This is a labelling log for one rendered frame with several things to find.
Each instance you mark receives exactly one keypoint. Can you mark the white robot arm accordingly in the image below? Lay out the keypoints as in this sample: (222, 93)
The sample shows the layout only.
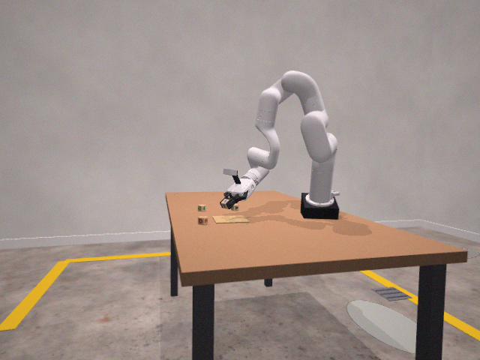
(321, 146)

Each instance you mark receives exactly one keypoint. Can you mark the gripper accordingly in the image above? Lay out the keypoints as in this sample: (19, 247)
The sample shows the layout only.
(239, 192)

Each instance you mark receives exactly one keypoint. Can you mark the tan flat mat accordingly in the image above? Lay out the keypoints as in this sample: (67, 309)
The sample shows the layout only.
(230, 219)

